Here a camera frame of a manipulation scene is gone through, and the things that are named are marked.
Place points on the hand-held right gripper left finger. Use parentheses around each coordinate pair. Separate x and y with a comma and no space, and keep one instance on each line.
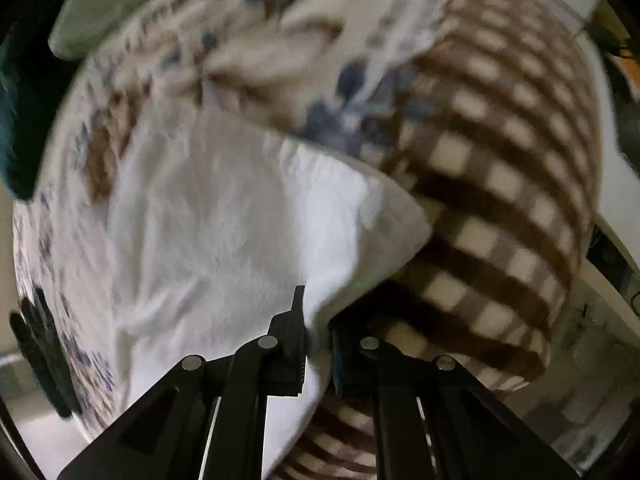
(292,355)

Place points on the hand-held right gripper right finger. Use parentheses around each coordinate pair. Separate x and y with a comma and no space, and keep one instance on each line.
(339,360)

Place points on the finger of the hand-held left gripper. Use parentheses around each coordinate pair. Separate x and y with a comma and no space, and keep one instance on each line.
(42,345)

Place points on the white pants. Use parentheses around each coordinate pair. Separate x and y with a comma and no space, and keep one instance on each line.
(225,240)

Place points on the dark green cloth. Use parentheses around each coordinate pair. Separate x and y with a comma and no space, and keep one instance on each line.
(25,125)

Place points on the brown checked blanket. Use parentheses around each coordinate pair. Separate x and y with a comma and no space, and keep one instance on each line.
(500,200)

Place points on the white furniture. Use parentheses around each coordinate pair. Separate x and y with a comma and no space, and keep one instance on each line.
(590,360)

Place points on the floral fleece blanket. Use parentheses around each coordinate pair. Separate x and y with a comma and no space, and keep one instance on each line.
(260,60)

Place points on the pale green cloth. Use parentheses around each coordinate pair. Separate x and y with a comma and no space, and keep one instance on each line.
(100,15)

